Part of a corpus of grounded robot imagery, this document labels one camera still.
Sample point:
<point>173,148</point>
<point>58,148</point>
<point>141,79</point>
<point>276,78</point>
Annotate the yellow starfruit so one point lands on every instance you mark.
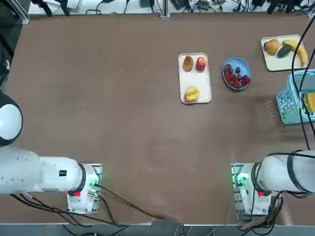
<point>192,94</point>

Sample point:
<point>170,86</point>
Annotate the aluminium frame post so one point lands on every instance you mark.
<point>165,8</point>

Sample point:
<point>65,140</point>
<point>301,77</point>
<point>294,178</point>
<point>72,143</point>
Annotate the large orange pear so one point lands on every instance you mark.
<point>271,46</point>

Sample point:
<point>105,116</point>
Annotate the cream tray with apple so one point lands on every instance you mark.
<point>194,81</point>

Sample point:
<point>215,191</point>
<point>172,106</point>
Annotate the light blue plastic basket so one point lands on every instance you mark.
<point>285,103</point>

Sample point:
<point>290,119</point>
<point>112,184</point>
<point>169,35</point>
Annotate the yellow banana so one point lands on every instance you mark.
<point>302,52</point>

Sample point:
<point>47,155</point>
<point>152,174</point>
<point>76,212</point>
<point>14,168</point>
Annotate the dark green avocado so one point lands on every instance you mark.
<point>284,51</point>

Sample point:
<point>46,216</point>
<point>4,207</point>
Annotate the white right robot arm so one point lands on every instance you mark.
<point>278,174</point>

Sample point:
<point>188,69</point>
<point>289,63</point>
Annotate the small brownish pear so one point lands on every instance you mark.
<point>188,64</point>

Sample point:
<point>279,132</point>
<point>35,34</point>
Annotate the cream tray with banana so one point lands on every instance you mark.
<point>273,62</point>

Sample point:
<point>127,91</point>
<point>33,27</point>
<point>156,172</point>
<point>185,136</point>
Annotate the orange yellow fruit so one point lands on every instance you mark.
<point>309,102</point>

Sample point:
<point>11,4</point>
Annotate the blue round plate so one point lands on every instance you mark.
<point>243,64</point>

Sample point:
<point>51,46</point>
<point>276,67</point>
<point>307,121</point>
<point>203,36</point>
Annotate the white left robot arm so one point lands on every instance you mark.
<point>56,172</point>

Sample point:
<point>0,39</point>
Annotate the red apple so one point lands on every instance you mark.
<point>201,64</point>

